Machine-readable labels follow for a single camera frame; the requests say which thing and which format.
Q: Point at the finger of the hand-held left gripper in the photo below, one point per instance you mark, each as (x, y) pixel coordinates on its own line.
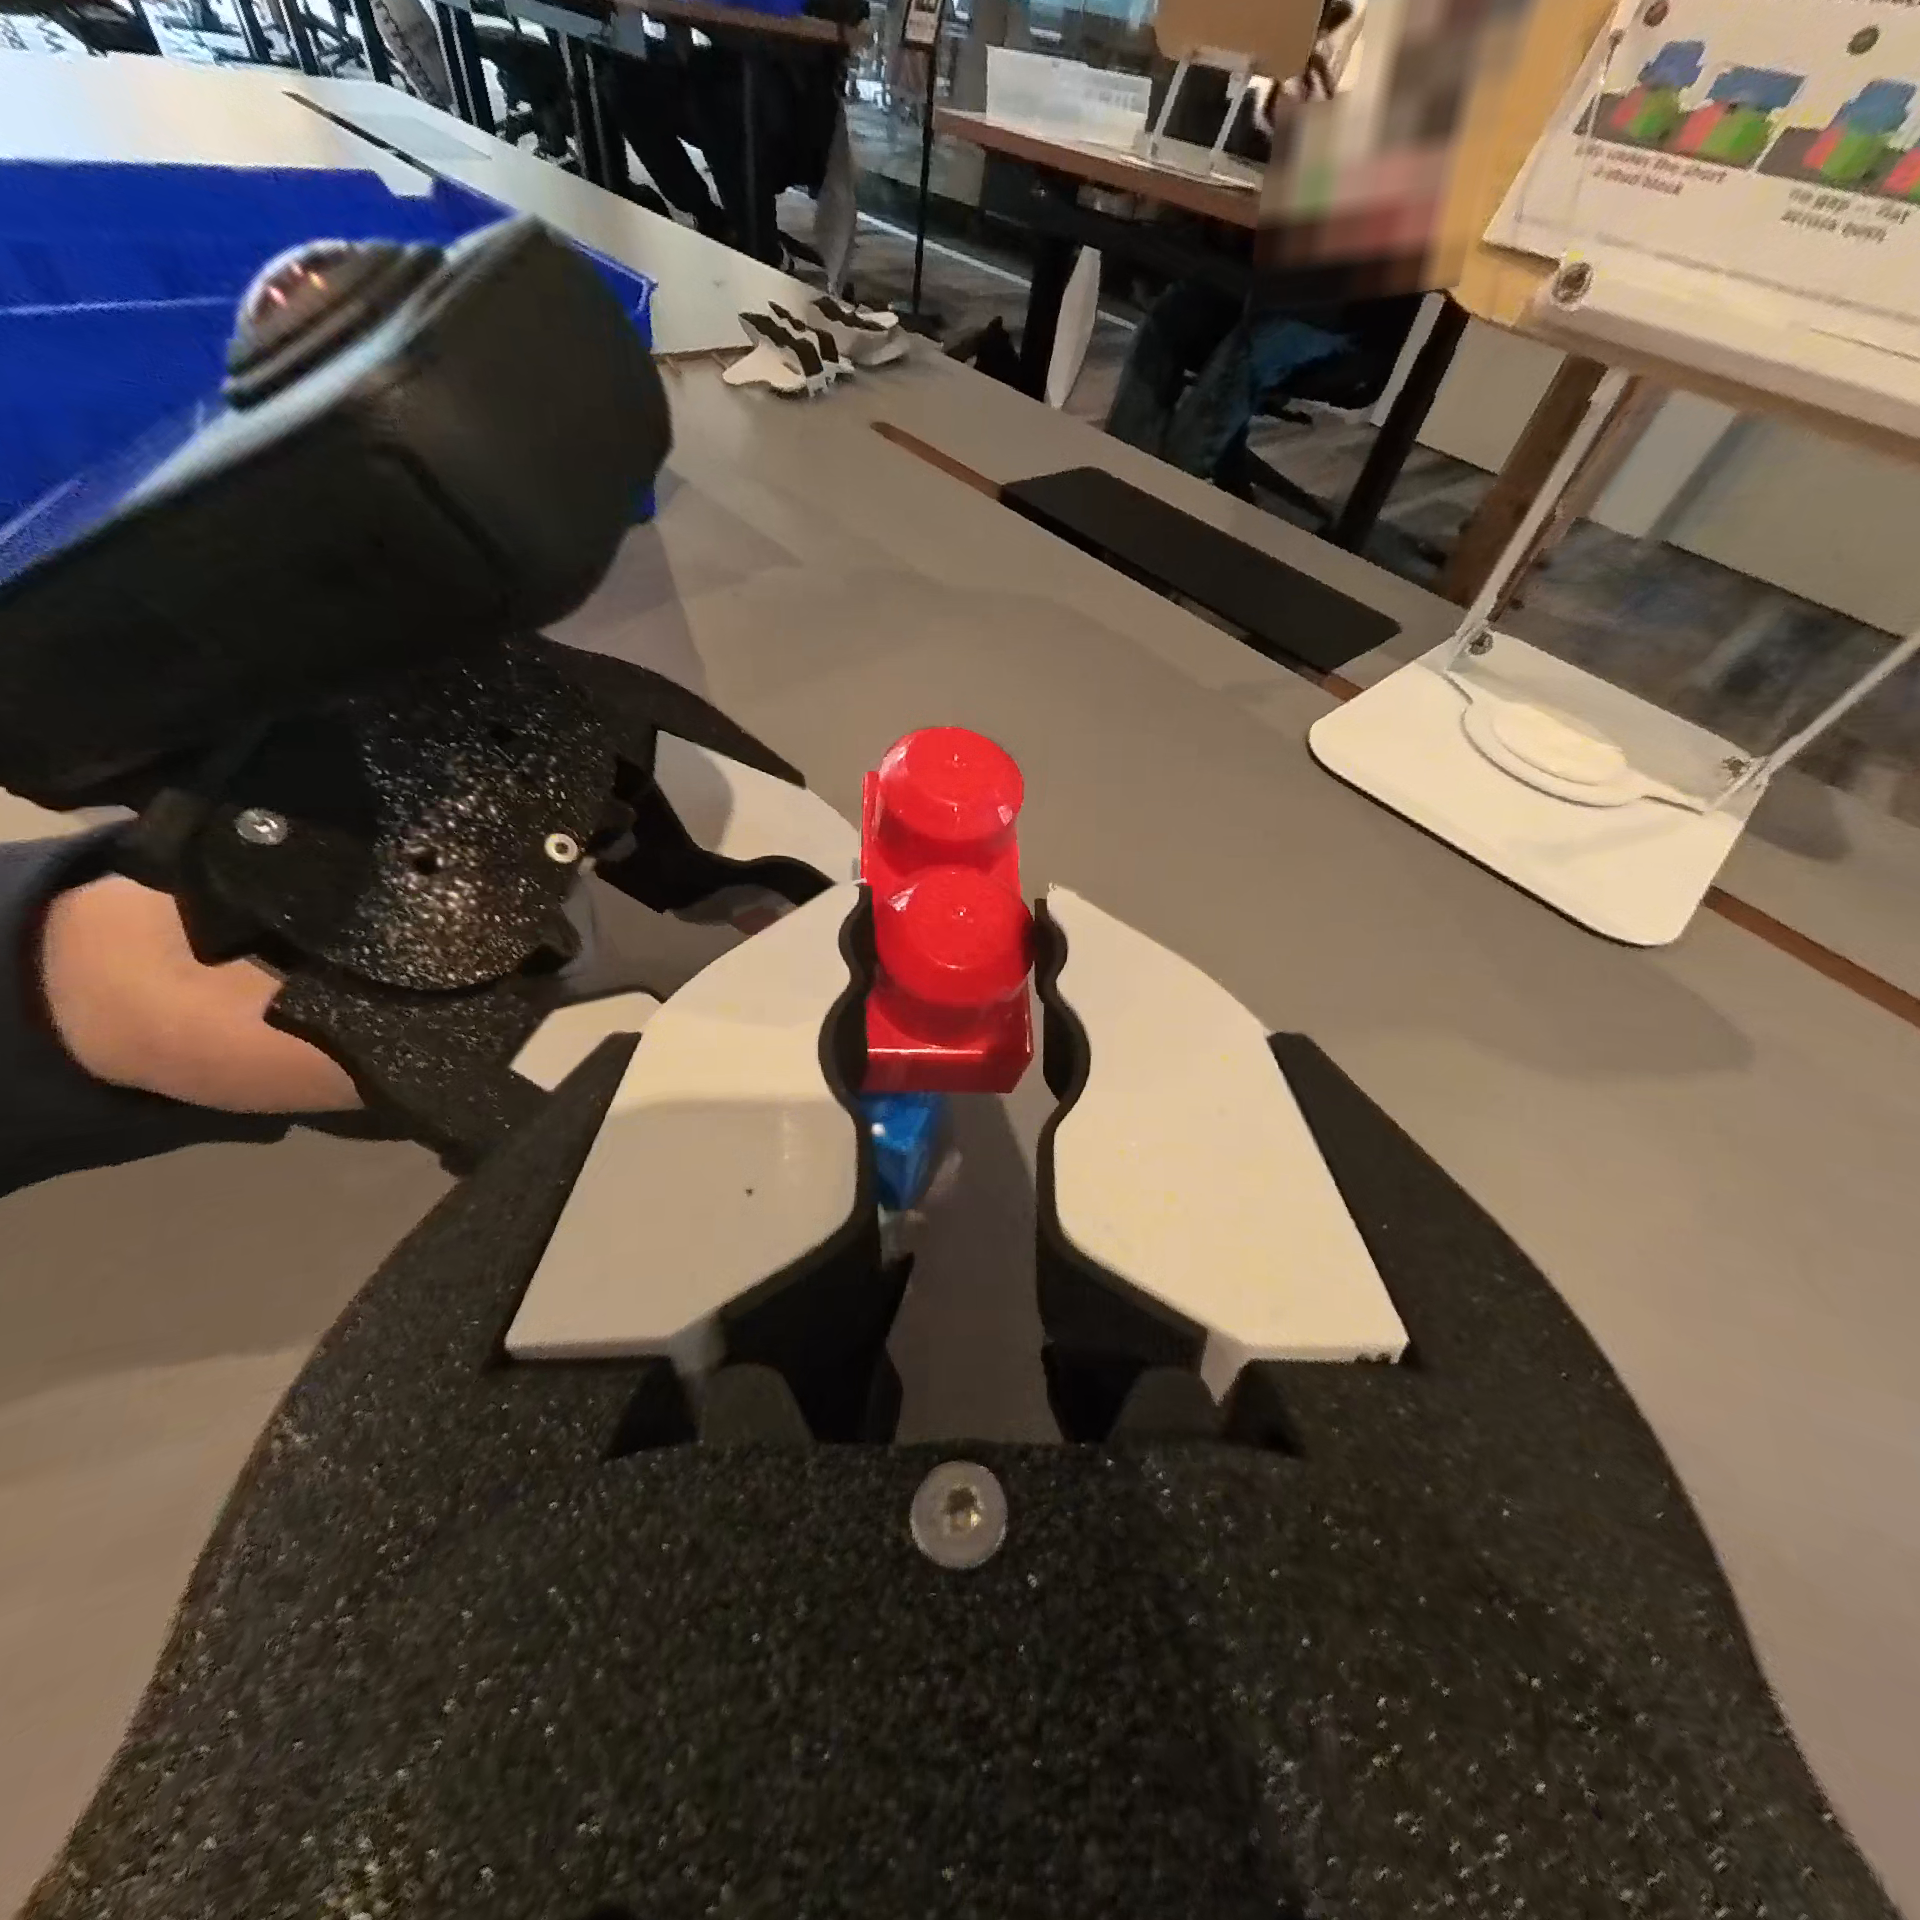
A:
(750, 825)
(586, 1036)

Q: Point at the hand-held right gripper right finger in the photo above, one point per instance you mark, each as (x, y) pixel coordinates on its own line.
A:
(1200, 1141)

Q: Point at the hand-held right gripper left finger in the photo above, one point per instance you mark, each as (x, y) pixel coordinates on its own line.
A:
(704, 1141)

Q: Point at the blue single-stud block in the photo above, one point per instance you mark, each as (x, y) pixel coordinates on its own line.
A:
(903, 1148)

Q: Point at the red two-stud block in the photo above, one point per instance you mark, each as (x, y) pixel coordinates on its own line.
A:
(945, 960)

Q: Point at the blue plastic bin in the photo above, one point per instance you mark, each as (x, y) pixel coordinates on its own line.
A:
(90, 300)

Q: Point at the person's left forearm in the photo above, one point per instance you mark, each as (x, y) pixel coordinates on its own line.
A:
(90, 1154)

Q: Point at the person's left hand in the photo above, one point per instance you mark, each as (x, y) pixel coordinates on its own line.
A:
(165, 1020)

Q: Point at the clear acrylic stand white base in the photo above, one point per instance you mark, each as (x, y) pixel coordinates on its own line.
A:
(1499, 810)

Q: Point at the pile of white plastic parts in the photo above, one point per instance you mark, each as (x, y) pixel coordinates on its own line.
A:
(818, 346)

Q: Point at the black table mat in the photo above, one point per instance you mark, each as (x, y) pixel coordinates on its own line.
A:
(1200, 562)

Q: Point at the white pointed panel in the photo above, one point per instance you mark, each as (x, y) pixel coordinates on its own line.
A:
(1073, 329)

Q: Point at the black floor sign stand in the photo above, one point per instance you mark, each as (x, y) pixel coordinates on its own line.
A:
(920, 150)

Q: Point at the wooden top desk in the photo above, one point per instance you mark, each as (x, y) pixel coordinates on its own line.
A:
(1050, 166)

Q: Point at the clear acrylic box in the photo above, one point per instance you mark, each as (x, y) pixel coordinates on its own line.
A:
(1066, 98)

